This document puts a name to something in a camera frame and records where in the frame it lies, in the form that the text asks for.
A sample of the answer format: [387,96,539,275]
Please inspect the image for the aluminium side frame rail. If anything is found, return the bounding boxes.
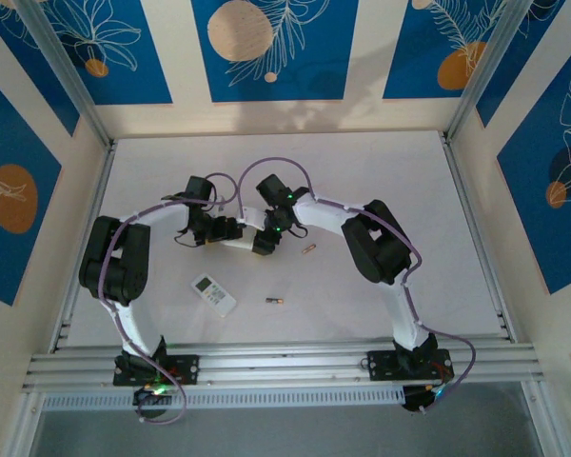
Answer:
[49,140,118,351]
[443,135,511,342]

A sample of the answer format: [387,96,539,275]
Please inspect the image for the aluminium frame leg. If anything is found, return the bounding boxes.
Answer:
[522,380,561,457]
[13,392,47,457]

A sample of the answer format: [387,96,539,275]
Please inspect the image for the black controller box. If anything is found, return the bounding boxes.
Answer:
[401,384,447,414]
[131,384,173,411]

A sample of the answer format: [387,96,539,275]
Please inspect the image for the white slotted cable duct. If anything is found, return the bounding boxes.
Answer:
[41,387,406,411]

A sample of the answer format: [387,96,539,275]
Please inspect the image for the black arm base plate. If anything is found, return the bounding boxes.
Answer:
[366,348,454,382]
[112,354,202,387]

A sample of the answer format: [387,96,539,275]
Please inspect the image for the white remote with display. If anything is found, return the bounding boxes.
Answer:
[190,271,238,319]

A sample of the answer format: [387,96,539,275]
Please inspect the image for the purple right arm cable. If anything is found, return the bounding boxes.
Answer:
[237,157,477,415]

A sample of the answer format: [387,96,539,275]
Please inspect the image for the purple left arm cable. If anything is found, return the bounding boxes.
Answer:
[97,171,244,426]

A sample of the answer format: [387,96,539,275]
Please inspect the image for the aluminium corner post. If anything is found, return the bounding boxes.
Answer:
[444,0,541,144]
[11,0,115,149]

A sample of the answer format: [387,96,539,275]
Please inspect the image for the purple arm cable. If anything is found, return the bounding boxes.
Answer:
[97,171,244,426]
[237,157,477,415]

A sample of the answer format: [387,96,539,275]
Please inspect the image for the aluminium front frame rail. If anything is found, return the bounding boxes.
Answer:
[21,332,541,396]

